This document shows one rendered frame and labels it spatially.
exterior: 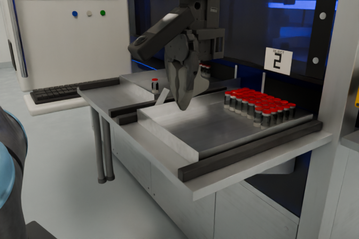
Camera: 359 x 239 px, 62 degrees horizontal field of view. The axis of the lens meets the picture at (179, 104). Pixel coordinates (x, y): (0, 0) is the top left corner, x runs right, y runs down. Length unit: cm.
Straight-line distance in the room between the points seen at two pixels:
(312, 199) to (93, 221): 127
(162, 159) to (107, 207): 134
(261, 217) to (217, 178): 53
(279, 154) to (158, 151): 25
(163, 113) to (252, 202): 46
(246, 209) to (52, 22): 104
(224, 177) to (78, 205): 151
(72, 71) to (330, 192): 108
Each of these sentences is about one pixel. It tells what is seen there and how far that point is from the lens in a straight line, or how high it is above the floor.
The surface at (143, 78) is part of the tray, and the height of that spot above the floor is 89.
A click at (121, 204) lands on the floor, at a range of 192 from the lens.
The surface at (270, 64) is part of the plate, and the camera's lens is 85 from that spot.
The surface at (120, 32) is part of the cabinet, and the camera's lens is 144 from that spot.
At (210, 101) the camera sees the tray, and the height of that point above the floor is 89.
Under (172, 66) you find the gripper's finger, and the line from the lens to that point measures 55.
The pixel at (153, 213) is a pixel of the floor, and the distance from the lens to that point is 183.
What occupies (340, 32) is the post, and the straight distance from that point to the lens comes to 74.
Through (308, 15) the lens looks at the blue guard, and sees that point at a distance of 78.
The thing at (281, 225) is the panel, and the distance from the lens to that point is 100.
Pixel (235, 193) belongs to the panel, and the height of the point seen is 53.
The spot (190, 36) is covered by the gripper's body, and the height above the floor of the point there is 112.
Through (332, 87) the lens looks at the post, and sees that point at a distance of 76.
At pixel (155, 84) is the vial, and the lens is 96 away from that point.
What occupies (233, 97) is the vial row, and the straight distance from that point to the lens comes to 82.
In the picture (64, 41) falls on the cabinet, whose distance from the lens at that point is 137.
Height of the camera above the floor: 118
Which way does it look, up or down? 20 degrees down
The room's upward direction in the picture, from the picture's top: straight up
